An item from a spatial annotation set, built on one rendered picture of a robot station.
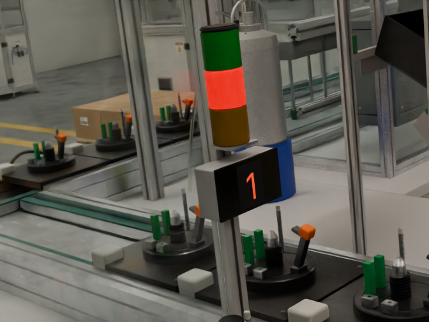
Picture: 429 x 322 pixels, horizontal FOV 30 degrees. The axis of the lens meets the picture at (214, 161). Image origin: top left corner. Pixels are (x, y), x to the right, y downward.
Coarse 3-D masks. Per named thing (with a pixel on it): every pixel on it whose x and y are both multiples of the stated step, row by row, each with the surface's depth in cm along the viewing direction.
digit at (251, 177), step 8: (256, 160) 107; (240, 168) 105; (248, 168) 106; (256, 168) 107; (240, 176) 105; (248, 176) 106; (256, 176) 107; (240, 184) 105; (248, 184) 106; (256, 184) 107; (240, 192) 105; (248, 192) 106; (256, 192) 107; (240, 200) 105; (248, 200) 106; (256, 200) 108; (264, 200) 109
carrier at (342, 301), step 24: (384, 264) 121; (360, 288) 122; (384, 288) 121; (408, 288) 116; (288, 312) 118; (312, 312) 116; (336, 312) 119; (360, 312) 115; (384, 312) 113; (408, 312) 113
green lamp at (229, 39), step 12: (204, 36) 102; (216, 36) 101; (228, 36) 101; (204, 48) 102; (216, 48) 101; (228, 48) 101; (240, 48) 104; (204, 60) 103; (216, 60) 102; (228, 60) 102; (240, 60) 103
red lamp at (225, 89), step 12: (204, 72) 105; (216, 72) 102; (228, 72) 102; (240, 72) 103; (216, 84) 103; (228, 84) 102; (240, 84) 103; (216, 96) 103; (228, 96) 103; (240, 96) 104; (216, 108) 104; (228, 108) 103
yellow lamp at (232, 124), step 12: (240, 108) 104; (216, 120) 104; (228, 120) 104; (240, 120) 104; (216, 132) 105; (228, 132) 104; (240, 132) 104; (216, 144) 105; (228, 144) 104; (240, 144) 105
